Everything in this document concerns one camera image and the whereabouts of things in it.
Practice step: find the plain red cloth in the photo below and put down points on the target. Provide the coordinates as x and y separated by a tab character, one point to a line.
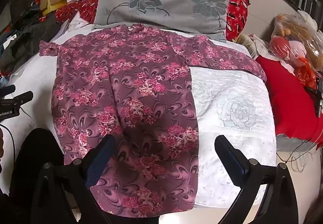
285	95

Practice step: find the white paper sheet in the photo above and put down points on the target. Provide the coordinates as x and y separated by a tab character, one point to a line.
75	22

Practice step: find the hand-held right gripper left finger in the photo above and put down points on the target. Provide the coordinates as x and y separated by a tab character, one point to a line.
101	159

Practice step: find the pile of assorted clothes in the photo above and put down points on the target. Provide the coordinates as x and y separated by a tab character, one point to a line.
30	35

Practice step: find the white quilted bedspread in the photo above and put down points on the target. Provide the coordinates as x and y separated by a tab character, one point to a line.
227	103

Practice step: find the plastic bag of plush toys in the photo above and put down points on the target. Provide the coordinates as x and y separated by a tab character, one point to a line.
290	45

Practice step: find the purple floral shirt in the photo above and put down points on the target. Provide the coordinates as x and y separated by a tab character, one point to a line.
126	88

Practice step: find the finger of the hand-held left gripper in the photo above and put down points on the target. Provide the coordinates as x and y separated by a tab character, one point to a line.
24	98
7	90

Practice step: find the grey floral pillow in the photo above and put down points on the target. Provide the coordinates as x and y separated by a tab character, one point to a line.
171	19

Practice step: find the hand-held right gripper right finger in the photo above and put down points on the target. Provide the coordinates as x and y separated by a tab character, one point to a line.
233	162

